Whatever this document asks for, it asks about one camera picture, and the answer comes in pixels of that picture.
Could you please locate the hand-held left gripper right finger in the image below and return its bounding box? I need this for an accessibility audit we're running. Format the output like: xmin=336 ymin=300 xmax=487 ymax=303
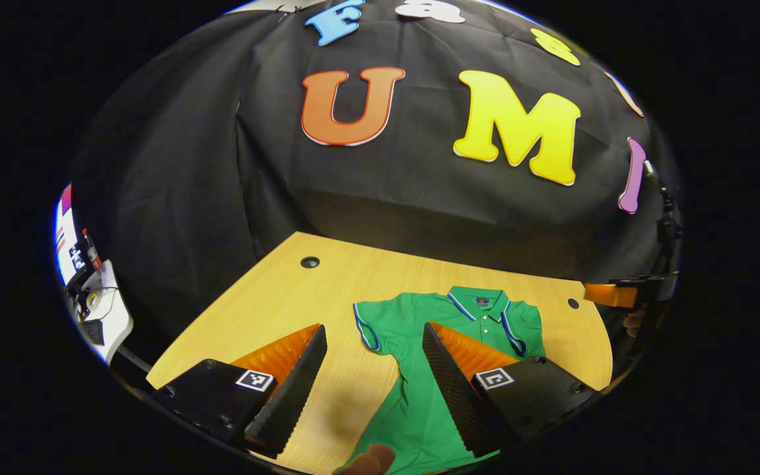
xmin=422 ymin=321 xmax=598 ymax=460

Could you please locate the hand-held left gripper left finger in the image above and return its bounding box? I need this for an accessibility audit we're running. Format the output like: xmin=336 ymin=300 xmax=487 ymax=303
xmin=148 ymin=323 xmax=329 ymax=460

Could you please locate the green T-shirt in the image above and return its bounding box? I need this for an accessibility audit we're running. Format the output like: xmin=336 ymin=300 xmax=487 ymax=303
xmin=340 ymin=286 xmax=546 ymax=475

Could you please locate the white side desk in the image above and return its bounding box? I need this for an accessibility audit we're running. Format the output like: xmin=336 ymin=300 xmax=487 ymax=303
xmin=80 ymin=259 xmax=134 ymax=365

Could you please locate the small red and black object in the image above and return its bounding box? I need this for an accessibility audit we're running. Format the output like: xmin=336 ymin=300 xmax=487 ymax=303
xmin=82 ymin=229 xmax=102 ymax=271

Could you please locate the bright screen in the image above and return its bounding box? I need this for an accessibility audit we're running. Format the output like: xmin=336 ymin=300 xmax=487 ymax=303
xmin=55 ymin=185 xmax=76 ymax=284

